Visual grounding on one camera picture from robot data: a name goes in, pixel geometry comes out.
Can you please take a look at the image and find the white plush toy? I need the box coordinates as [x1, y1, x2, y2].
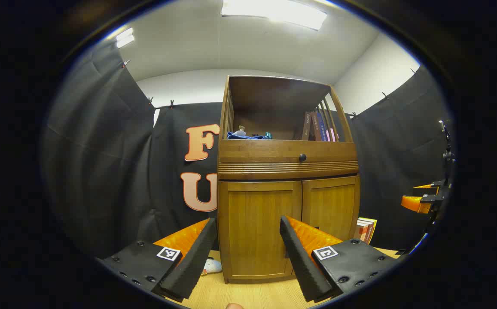
[201, 258, 223, 275]

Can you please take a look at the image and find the reddish brown book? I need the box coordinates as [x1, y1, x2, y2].
[311, 112, 323, 142]

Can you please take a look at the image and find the stack of colourful books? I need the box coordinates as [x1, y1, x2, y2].
[355, 218, 378, 245]

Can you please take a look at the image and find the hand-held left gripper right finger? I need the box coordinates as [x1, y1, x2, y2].
[279, 215, 399, 303]

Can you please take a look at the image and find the blue book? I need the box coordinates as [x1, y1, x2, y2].
[317, 114, 329, 142]

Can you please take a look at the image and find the small ceiling light panel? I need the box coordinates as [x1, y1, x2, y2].
[115, 27, 135, 48]

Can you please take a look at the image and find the black backdrop cloth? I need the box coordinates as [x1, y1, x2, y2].
[42, 39, 455, 260]

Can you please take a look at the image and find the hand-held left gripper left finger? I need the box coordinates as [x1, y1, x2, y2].
[96, 218, 218, 303]

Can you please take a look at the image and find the wooden cabinet door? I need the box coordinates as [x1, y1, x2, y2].
[219, 181, 303, 279]
[302, 176, 360, 243]

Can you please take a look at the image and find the blue cloth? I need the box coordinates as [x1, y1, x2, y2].
[227, 131, 266, 140]

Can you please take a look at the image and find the wooden double-door shoe cabinet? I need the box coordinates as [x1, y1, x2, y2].
[216, 76, 360, 285]

